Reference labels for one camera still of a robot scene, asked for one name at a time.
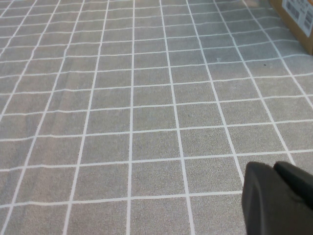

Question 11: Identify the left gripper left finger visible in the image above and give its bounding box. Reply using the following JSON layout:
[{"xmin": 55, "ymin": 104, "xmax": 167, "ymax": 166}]
[{"xmin": 241, "ymin": 161, "xmax": 313, "ymax": 235}]

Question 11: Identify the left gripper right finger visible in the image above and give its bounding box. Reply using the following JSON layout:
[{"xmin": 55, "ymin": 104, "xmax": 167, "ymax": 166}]
[{"xmin": 273, "ymin": 160, "xmax": 313, "ymax": 211}]

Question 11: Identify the brown cardboard shoe box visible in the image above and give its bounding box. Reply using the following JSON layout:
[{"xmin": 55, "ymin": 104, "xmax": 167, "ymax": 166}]
[{"xmin": 268, "ymin": 0, "xmax": 313, "ymax": 56}]

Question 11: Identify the grey white-checked tablecloth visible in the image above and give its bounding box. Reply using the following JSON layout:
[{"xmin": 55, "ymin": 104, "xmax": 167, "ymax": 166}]
[{"xmin": 0, "ymin": 0, "xmax": 313, "ymax": 235}]

